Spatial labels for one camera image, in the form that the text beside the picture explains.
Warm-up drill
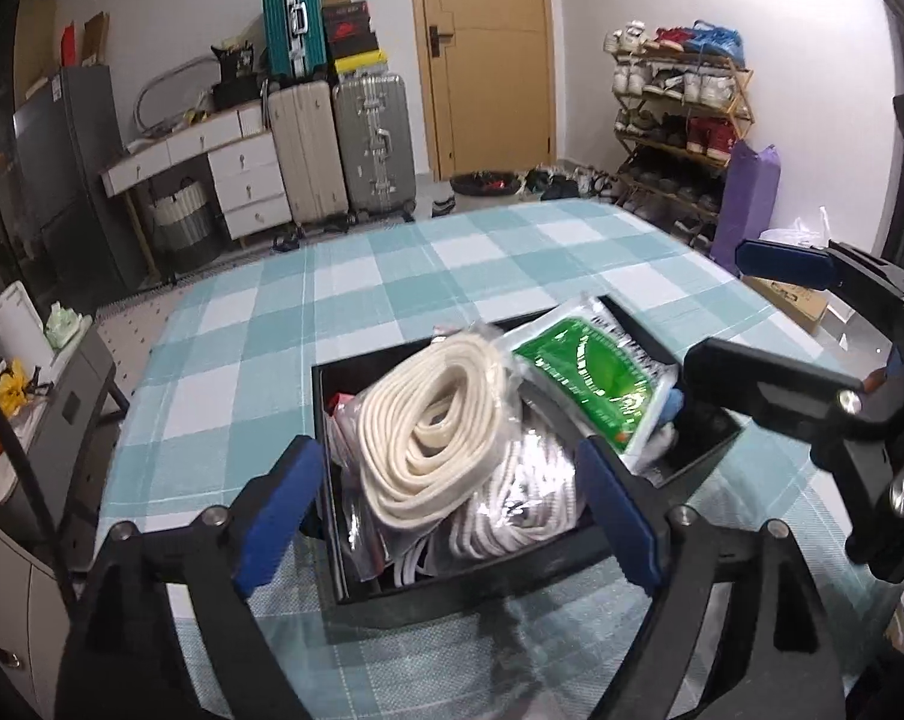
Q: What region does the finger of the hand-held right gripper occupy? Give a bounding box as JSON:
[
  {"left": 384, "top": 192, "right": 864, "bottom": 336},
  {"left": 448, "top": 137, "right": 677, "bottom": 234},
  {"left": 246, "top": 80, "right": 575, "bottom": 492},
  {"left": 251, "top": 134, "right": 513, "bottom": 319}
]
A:
[
  {"left": 735, "top": 238, "right": 904, "bottom": 316},
  {"left": 680, "top": 337, "right": 869, "bottom": 458}
]

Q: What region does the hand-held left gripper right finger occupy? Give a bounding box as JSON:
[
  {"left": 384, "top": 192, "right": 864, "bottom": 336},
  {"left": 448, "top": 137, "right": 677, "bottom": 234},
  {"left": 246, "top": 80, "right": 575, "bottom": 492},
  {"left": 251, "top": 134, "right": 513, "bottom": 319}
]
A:
[{"left": 575, "top": 437, "right": 846, "bottom": 720}]

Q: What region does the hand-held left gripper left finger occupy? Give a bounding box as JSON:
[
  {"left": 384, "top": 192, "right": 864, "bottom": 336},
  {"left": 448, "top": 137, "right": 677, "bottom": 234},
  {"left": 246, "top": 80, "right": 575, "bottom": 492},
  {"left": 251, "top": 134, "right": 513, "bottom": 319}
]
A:
[{"left": 54, "top": 435, "right": 325, "bottom": 720}]

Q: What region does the black cardboard box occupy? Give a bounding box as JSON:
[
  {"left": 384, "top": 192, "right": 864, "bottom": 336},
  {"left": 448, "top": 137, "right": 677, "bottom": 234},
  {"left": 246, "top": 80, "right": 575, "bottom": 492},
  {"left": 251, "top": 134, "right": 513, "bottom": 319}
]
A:
[{"left": 311, "top": 294, "right": 745, "bottom": 610}]

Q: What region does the white plush toy blue tail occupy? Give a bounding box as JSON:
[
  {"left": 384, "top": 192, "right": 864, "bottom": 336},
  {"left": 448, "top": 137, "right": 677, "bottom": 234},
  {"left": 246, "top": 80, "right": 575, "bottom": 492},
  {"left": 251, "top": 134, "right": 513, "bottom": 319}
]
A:
[{"left": 638, "top": 386, "right": 690, "bottom": 475}]

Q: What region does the bagged white cable bundle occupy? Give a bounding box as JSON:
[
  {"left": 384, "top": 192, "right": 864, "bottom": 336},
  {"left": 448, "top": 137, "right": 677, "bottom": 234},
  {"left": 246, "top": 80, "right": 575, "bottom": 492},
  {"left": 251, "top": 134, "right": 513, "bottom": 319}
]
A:
[{"left": 440, "top": 426, "right": 589, "bottom": 567}]

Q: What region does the white green medicine packet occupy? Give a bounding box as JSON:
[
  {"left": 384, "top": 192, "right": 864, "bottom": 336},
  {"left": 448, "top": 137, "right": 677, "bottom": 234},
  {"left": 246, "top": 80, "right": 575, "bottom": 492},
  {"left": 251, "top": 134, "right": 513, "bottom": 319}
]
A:
[{"left": 510, "top": 295, "right": 683, "bottom": 475}]

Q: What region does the bagged white rope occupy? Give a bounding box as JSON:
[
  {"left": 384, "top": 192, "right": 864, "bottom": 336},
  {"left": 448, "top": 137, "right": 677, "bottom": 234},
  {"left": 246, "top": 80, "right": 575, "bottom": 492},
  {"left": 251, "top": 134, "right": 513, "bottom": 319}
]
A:
[{"left": 353, "top": 336, "right": 525, "bottom": 542}]

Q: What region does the white plastic bag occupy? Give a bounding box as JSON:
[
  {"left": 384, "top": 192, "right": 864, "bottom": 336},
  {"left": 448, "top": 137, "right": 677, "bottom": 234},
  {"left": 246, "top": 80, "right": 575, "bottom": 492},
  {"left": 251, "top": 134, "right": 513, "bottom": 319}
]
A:
[{"left": 759, "top": 206, "right": 832, "bottom": 249}]

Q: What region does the brown cardboard carton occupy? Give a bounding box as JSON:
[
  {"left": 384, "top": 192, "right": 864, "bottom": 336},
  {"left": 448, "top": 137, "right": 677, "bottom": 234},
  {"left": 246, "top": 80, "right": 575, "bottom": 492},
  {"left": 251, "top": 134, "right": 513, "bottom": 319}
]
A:
[{"left": 744, "top": 274, "right": 830, "bottom": 335}]

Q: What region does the purple fabric bag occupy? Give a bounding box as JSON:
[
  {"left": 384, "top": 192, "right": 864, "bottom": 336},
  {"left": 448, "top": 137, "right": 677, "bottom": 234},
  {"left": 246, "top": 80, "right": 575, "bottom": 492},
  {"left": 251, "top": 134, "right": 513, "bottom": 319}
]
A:
[{"left": 710, "top": 141, "right": 783, "bottom": 272}]

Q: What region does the wooden shoe rack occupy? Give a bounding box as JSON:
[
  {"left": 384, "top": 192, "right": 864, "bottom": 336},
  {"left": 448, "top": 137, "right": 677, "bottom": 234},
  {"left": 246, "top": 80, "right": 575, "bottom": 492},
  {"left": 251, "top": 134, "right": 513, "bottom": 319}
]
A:
[{"left": 605, "top": 21, "right": 754, "bottom": 250}]

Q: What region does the teal checked tablecloth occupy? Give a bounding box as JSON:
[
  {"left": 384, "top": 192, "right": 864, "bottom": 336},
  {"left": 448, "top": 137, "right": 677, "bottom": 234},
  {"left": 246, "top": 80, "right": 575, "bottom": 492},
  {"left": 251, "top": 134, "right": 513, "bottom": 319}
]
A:
[{"left": 95, "top": 199, "right": 904, "bottom": 720}]

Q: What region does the pile of shoes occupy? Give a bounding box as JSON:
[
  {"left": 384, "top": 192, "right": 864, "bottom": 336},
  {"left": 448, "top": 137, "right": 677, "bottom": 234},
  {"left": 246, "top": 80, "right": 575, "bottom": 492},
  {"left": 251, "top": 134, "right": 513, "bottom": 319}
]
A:
[{"left": 519, "top": 163, "right": 622, "bottom": 203}]

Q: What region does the grey side cabinet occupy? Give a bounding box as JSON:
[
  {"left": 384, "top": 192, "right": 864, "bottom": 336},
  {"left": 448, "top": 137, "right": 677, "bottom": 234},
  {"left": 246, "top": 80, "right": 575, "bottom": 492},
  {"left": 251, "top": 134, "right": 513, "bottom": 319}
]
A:
[{"left": 0, "top": 322, "right": 130, "bottom": 691}]

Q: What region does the yellow plastic bag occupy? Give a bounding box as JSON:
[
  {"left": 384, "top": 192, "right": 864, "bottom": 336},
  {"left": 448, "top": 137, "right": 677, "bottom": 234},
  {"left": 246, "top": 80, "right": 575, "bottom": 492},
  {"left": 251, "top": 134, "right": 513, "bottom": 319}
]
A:
[{"left": 0, "top": 358, "right": 31, "bottom": 470}]

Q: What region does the black round basket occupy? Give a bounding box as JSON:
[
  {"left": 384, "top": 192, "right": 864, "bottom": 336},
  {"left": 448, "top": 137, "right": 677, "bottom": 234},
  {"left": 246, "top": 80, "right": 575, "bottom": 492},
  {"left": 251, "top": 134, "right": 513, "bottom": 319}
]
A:
[{"left": 450, "top": 171, "right": 521, "bottom": 197}]

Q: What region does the woven laundry basket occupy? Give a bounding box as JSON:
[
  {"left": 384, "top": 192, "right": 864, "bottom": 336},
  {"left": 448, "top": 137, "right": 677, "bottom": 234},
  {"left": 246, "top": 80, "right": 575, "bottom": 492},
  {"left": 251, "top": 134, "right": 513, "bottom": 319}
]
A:
[{"left": 148, "top": 176, "right": 217, "bottom": 254}]

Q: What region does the white drawer desk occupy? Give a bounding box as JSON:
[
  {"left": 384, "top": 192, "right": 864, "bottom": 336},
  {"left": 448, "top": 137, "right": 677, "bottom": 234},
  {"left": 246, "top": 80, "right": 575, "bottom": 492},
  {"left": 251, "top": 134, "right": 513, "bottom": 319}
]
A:
[{"left": 101, "top": 101, "right": 293, "bottom": 250}]

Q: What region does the wooden door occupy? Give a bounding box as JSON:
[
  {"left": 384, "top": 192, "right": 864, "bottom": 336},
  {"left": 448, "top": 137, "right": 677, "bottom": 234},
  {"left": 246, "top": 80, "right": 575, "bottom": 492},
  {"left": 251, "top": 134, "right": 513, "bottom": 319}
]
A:
[{"left": 408, "top": 0, "right": 556, "bottom": 181}]

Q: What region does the beige suitcase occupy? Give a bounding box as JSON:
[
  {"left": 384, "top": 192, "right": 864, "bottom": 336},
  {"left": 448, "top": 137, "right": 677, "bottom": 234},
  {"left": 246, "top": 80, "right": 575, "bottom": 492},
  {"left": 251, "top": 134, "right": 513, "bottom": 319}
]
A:
[{"left": 266, "top": 80, "right": 350, "bottom": 231}]

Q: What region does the silver suitcase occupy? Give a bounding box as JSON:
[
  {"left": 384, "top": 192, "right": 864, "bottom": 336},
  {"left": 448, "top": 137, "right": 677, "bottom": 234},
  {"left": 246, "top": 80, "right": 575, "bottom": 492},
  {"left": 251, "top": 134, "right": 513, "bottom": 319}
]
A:
[{"left": 332, "top": 73, "right": 418, "bottom": 224}]

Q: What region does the grey refrigerator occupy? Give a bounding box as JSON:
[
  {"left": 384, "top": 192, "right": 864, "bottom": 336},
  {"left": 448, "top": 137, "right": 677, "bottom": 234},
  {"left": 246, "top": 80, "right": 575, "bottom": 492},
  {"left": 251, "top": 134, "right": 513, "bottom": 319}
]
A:
[{"left": 13, "top": 64, "right": 151, "bottom": 308}]

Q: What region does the black handbag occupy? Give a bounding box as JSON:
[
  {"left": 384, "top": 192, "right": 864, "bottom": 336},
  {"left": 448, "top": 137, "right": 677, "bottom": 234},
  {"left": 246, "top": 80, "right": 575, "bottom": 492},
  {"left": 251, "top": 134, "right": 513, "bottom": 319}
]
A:
[{"left": 212, "top": 41, "right": 266, "bottom": 110}]

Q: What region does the black yellow shoe box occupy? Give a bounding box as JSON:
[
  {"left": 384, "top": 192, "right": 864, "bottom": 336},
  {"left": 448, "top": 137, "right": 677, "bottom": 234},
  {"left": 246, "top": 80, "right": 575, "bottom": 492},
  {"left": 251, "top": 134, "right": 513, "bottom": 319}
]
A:
[{"left": 332, "top": 51, "right": 390, "bottom": 83}]

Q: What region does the red black shoe box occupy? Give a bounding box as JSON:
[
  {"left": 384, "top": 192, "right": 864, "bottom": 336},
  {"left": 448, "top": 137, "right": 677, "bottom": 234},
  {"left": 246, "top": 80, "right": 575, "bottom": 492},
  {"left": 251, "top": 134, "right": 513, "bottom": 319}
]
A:
[{"left": 322, "top": 4, "right": 378, "bottom": 43}]

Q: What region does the teal suitcase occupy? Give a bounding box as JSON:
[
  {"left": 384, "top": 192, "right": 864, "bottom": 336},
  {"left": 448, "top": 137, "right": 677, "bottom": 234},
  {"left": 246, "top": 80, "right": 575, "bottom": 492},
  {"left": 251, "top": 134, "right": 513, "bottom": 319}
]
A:
[{"left": 263, "top": 0, "right": 328, "bottom": 80}]

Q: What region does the flat cardboard piece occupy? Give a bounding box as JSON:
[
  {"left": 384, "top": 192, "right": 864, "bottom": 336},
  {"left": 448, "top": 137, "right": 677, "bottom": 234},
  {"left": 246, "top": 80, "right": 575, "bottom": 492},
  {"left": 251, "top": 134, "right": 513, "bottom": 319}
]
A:
[{"left": 84, "top": 11, "right": 112, "bottom": 68}]

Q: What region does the loose white cable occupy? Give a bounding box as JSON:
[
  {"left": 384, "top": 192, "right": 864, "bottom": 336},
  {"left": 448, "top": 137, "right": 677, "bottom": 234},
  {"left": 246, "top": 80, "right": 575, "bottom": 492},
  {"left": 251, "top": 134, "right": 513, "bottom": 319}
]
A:
[{"left": 392, "top": 532, "right": 456, "bottom": 587}]

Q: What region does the black cable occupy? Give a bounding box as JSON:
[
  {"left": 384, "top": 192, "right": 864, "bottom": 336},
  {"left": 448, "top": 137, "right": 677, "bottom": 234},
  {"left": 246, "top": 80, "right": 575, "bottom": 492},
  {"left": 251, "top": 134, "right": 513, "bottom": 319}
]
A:
[{"left": 0, "top": 371, "right": 79, "bottom": 610}]

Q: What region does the oval metal frame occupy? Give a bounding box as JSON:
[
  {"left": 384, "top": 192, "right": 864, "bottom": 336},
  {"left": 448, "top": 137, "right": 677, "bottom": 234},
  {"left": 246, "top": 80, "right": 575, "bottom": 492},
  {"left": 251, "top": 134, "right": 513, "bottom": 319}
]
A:
[{"left": 135, "top": 56, "right": 224, "bottom": 140}]

